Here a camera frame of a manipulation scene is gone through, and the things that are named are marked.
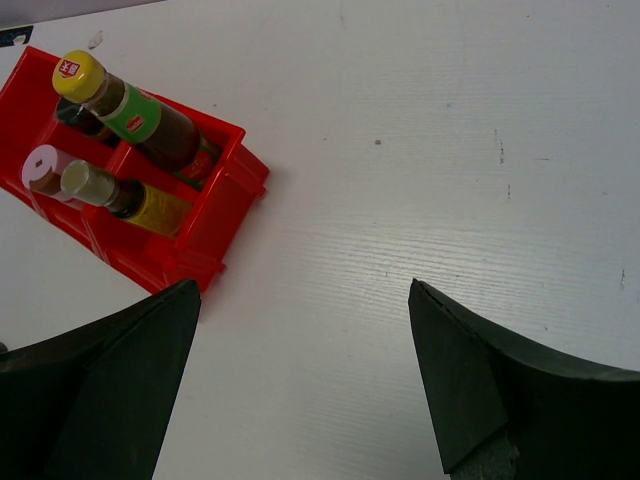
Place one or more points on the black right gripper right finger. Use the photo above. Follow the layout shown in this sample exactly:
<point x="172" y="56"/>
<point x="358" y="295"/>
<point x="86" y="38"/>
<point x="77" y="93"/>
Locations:
<point x="506" y="407"/>

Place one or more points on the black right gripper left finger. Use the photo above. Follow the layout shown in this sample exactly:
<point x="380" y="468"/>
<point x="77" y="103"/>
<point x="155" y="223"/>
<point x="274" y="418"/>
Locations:
<point x="95" y="402"/>

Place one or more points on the yellow-label dark sauce bottle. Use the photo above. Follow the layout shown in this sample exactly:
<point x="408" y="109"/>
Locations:
<point x="128" y="200"/>

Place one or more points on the pink-cap spice jar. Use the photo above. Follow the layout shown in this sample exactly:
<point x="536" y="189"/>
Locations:
<point x="42" y="171"/>

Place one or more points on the green-label red sauce bottle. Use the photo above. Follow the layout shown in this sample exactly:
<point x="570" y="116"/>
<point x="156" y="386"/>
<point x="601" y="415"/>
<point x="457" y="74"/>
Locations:
<point x="165" y="136"/>

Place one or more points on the black-cap spice shaker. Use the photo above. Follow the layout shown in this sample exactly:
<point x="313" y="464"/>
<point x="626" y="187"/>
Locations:
<point x="80" y="119"/>

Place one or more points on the red three-compartment plastic tray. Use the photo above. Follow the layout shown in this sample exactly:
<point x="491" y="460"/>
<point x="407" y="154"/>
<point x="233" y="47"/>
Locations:
<point x="153" y="261"/>

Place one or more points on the left blue table label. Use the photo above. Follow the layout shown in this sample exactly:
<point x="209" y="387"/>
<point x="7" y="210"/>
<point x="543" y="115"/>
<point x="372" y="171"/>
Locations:
<point x="15" y="36"/>

